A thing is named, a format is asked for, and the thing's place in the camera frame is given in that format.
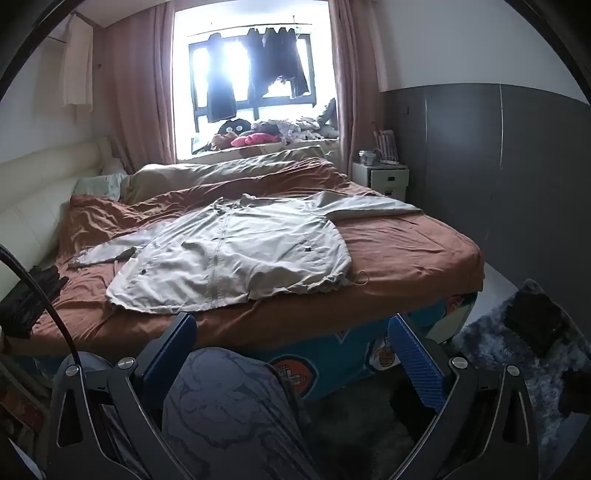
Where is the white hanging cloth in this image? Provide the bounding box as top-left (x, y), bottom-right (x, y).
top-left (62, 14), bottom-right (98, 109)

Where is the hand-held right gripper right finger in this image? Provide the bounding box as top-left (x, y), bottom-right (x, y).
top-left (387, 314), bottom-right (543, 480)

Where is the pink curtain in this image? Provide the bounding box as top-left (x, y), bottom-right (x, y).
top-left (99, 0), bottom-right (177, 167)
top-left (329, 0), bottom-right (387, 185)

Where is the beige zip jacket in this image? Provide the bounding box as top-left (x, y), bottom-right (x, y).
top-left (67, 193), bottom-right (423, 317)

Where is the window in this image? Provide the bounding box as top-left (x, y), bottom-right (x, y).
top-left (173, 0), bottom-right (345, 162)

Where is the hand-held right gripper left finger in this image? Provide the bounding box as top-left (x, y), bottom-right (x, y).
top-left (44, 313), bottom-right (198, 480)

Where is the pink plush toy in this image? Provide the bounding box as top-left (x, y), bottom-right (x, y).
top-left (231, 132), bottom-right (280, 147)

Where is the brown blanket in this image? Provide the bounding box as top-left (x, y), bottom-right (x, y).
top-left (28, 157), bottom-right (483, 356)

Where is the grey shaggy rug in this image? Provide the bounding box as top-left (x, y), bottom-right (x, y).
top-left (450, 279), bottom-right (591, 416)

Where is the striped bag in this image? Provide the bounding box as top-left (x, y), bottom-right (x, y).
top-left (373, 130), bottom-right (398, 162)

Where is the blue cartoon printed bed sheet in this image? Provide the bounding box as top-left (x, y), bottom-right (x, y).
top-left (194, 291), bottom-right (476, 402)

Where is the black cable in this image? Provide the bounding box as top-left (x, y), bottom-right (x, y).
top-left (0, 243), bottom-right (79, 365)

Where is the black cloth item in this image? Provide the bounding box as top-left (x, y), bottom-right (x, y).
top-left (505, 291), bottom-right (571, 356)

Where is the dark hanging garment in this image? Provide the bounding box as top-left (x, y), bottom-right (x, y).
top-left (245, 27), bottom-right (311, 100)
top-left (205, 32), bottom-right (238, 123)

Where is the person's leg in patterned pants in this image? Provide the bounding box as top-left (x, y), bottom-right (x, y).
top-left (161, 347), bottom-right (315, 480)

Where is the black plush toy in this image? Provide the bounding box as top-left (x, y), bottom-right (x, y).
top-left (216, 119), bottom-right (252, 139)

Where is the beige folded duvet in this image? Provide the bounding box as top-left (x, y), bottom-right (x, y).
top-left (122, 145), bottom-right (324, 204)

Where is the white nightstand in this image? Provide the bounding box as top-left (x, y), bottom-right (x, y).
top-left (352, 161), bottom-right (410, 204)

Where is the pale pillow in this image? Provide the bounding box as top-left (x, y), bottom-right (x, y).
top-left (74, 173), bottom-right (127, 201)

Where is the grey plush toy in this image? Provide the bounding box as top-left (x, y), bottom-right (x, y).
top-left (316, 98), bottom-right (340, 138)

